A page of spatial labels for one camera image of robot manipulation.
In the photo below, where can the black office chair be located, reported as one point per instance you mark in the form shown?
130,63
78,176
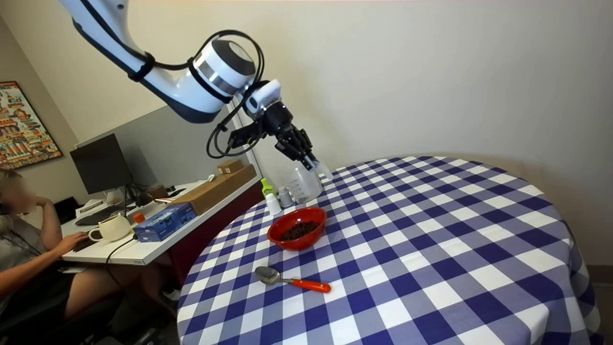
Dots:
57,321

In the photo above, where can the brown beans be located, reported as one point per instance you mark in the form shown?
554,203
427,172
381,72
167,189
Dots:
299,230

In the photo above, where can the red bowl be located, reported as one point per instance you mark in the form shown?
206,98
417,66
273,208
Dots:
292,239

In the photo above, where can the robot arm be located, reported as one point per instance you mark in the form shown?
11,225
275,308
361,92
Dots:
191,91

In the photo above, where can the person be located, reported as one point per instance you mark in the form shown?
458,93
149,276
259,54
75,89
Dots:
28,258

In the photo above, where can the clear plastic measuring cup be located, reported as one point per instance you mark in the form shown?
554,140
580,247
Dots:
306,184

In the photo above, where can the small cardboard box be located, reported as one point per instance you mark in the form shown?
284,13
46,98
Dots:
230,166

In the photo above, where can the white mug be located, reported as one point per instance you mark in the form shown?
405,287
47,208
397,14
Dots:
114,227

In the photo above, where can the black monitor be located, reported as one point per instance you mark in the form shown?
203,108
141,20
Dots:
100,165

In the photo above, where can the blue white checked tablecloth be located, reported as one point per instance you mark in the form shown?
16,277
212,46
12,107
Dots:
407,258

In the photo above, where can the black keyboard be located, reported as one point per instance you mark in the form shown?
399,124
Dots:
98,216

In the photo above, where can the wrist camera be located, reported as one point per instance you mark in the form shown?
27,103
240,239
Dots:
245,135

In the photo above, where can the grey partition panel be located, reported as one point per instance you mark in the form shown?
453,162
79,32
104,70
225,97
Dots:
167,143

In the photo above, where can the blue box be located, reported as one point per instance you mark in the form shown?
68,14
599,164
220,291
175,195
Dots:
163,223

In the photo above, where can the white desk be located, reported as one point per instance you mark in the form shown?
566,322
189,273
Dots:
143,247

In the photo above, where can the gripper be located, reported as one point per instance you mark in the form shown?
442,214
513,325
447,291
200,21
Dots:
277,119

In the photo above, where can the framed colourful picture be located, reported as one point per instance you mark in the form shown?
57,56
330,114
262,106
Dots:
21,127

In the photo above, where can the long cardboard box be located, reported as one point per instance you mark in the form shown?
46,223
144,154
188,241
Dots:
215,189

